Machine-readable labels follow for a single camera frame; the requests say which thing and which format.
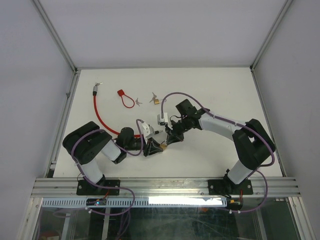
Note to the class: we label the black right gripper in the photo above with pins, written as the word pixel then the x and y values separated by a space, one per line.
pixel 172 136

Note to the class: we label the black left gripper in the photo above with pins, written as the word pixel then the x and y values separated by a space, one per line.
pixel 150 146

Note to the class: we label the medium brass padlock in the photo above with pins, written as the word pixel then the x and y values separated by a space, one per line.
pixel 163 146

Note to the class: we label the small brass long-shackle padlock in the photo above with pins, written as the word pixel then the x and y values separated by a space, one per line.
pixel 156 100

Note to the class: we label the red thin-cable padlock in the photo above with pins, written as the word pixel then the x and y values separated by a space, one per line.
pixel 127 101

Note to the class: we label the thick red cable lock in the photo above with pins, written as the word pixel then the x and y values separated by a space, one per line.
pixel 111 113

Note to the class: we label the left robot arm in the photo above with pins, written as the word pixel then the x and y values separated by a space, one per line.
pixel 86 142

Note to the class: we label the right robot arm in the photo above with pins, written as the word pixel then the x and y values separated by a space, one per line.
pixel 252 143

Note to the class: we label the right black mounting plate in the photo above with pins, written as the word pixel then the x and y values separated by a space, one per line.
pixel 228 188

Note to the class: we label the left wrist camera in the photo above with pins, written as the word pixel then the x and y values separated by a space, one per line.
pixel 147 130

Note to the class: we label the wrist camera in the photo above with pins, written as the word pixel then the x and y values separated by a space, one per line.
pixel 164 120
pixel 147 130

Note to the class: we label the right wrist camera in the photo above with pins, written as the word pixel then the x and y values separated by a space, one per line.
pixel 164 120

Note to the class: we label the white slotted cable duct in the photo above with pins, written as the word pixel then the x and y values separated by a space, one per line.
pixel 139 202

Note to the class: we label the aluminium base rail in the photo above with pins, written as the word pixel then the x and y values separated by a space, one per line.
pixel 273 187

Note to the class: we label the right aluminium frame post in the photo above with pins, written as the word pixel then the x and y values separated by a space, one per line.
pixel 272 31

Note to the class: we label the aluminium frame post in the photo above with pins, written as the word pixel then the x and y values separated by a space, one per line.
pixel 272 31
pixel 54 34

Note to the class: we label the left aluminium frame post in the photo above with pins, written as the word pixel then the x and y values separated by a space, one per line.
pixel 54 34

